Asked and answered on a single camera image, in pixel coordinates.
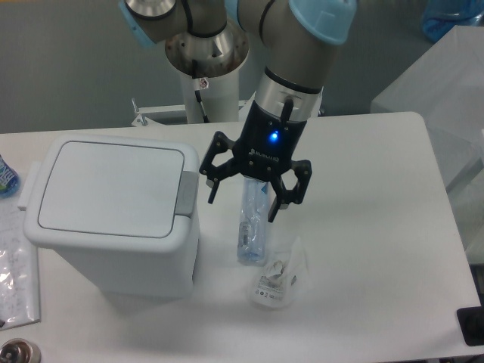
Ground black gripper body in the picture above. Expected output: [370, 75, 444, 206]
[232, 101, 309, 183]

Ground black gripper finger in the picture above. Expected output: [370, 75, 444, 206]
[198, 131, 243, 205]
[267, 158, 313, 223]

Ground grey trash can push button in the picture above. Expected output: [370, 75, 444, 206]
[175, 171, 199, 218]

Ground white trash can lid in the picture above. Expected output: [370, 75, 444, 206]
[38, 141, 185, 238]

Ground white plastic trash can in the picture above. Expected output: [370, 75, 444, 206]
[23, 134, 200, 299]

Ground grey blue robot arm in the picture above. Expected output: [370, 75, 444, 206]
[119, 1, 357, 221]

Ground clear plastic water bottle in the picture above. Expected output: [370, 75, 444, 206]
[237, 178, 269, 265]

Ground crumpled clear plastic bag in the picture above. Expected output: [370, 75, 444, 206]
[248, 237, 313, 309]

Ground blue water jug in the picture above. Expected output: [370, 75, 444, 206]
[420, 1, 483, 43]

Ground blue green bottle at edge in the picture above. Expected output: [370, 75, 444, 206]
[0, 157, 20, 199]

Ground black device at edge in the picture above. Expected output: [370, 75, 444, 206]
[457, 306, 483, 346]

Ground paper sheet in plastic sleeve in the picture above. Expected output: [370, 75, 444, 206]
[1, 200, 41, 330]

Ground round metal object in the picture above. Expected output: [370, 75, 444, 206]
[1, 338, 42, 363]

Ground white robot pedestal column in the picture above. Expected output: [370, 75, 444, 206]
[180, 71, 239, 123]

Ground white pedestal base bracket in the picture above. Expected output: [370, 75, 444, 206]
[131, 91, 211, 126]

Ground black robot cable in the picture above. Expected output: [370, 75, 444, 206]
[191, 60, 211, 124]

